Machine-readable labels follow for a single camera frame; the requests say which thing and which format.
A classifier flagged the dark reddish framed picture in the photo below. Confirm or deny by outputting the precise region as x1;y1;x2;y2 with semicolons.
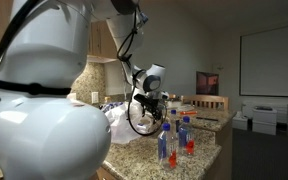
195;70;220;96

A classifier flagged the wrist-mounted camera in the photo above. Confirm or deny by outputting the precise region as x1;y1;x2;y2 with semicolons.
157;90;170;100

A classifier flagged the black pen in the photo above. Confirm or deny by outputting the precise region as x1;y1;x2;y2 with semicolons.
195;116;220;122

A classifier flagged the wooden chair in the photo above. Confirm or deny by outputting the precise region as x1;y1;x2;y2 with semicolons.
181;94;230;112

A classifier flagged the shrink-wrapped water bottle pack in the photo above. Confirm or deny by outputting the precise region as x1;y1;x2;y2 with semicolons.
99;101;125;113

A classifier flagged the small white box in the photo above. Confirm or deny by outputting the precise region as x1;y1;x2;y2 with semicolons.
231;110;250;131

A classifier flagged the white storage unit black top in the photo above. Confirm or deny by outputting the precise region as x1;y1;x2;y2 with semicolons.
252;105;278;136

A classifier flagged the white projection screen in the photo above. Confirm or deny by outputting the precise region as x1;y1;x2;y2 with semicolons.
239;21;288;99

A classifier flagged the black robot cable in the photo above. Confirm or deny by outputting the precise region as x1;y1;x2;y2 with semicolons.
116;6;168;137

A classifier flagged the translucent white plastic bag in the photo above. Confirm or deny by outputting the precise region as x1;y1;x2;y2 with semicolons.
104;101;158;145

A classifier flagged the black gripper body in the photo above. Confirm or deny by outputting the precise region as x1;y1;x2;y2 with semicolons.
133;93;167;116

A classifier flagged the orange marker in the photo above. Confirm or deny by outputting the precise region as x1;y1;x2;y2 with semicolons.
179;110;199;116

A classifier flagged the wooden base cabinet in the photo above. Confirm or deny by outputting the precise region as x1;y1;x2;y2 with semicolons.
88;165;125;180

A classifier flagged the clear glass plate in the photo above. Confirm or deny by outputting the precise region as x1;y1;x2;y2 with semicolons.
177;103;196;113

